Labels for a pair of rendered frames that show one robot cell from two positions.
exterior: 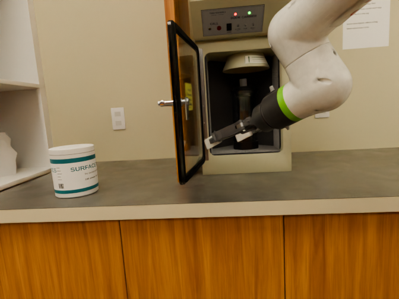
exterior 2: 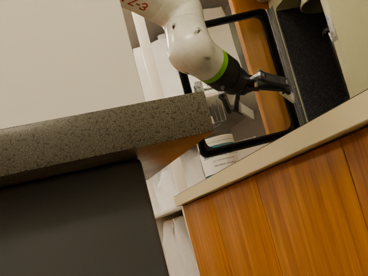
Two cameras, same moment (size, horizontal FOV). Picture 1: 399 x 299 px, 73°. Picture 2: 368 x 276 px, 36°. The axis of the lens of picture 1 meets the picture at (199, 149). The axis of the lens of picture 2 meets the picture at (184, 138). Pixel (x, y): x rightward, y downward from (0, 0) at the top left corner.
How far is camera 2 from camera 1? 151 cm
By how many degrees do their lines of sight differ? 73
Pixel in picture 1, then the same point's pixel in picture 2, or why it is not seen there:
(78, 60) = not seen: hidden behind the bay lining
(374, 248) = (305, 212)
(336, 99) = (177, 65)
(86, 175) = (215, 162)
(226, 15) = not seen: outside the picture
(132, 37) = not seen: outside the picture
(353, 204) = (262, 156)
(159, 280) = (235, 254)
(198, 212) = (217, 182)
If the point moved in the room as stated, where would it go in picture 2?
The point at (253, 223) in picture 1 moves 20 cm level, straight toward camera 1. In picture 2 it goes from (247, 191) to (171, 210)
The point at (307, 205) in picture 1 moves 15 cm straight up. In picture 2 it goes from (246, 164) to (229, 102)
